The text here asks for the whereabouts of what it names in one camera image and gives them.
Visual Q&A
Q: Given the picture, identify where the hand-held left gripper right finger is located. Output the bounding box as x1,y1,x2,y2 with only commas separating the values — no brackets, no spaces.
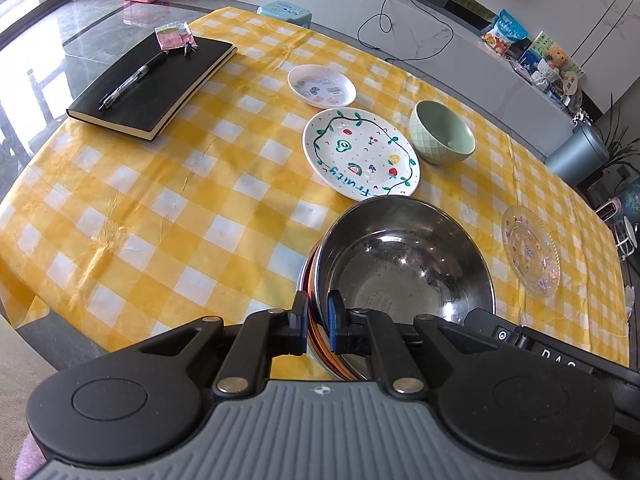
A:
326,292,501,396

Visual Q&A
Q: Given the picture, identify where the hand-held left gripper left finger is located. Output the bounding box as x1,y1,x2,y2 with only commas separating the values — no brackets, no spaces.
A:
140,292,308,397

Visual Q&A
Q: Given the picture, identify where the stainless steel bowl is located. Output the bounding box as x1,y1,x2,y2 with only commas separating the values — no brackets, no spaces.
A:
315,196,496,381

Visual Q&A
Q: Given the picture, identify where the clear glass plate with stickers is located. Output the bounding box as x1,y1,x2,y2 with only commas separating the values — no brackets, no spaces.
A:
501,205,561,296

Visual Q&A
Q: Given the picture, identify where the white plate with fruit print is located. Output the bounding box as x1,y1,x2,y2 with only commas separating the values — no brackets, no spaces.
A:
302,108,421,202

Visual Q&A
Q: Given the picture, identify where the pale green ceramic bowl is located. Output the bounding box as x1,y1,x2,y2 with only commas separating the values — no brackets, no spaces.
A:
409,100,476,166

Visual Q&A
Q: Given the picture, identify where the small white plate with stickers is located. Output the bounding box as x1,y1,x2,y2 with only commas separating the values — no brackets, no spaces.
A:
287,64,357,110

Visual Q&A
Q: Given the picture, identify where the white stool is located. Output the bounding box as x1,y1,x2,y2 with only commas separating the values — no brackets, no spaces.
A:
612,217,639,261

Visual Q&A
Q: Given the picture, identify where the yellow checked tablecloth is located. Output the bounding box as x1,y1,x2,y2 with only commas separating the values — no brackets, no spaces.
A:
0,7,631,376

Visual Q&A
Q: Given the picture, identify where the grey trash bin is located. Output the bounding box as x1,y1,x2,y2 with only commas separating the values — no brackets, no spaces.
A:
545,122,612,193

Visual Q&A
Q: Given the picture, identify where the green potted plant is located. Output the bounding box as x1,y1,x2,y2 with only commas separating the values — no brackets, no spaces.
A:
595,92,640,173

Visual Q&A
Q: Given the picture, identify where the black notebook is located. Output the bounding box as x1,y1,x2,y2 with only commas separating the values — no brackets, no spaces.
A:
66,31,238,142

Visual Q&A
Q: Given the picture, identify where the brown teddy bear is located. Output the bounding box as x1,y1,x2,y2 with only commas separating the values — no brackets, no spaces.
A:
542,46,569,72

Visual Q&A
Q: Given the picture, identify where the black pen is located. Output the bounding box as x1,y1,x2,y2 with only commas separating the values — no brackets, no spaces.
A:
98,51,168,111

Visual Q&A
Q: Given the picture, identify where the green box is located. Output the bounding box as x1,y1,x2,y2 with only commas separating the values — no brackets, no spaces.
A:
527,32,585,78

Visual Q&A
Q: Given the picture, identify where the pink fuzzy clothing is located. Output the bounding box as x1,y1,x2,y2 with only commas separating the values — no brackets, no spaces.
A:
14,437,43,480

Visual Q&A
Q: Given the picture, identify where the light blue stool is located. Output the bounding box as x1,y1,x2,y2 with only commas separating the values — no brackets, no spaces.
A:
256,1,307,28

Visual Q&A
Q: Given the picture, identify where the pink packet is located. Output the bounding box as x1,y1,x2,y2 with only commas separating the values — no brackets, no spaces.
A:
154,21,193,52

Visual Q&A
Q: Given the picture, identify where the blue snack bag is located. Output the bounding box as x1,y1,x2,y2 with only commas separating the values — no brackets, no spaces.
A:
482,10,529,56

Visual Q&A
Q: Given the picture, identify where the black cable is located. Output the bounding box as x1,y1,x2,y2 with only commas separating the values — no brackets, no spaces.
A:
357,0,456,63

